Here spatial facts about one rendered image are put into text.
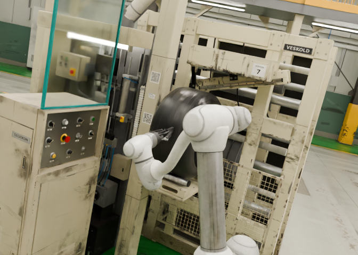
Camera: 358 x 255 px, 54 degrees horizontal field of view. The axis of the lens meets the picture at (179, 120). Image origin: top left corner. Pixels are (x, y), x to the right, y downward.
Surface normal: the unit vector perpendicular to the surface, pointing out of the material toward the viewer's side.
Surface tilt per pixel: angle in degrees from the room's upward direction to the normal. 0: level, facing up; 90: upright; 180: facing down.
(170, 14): 90
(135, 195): 90
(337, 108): 90
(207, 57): 90
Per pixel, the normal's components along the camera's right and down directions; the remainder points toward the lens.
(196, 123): -0.63, -0.07
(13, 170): -0.46, 0.08
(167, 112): -0.29, -0.40
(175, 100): -0.15, -0.66
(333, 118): -0.18, 0.16
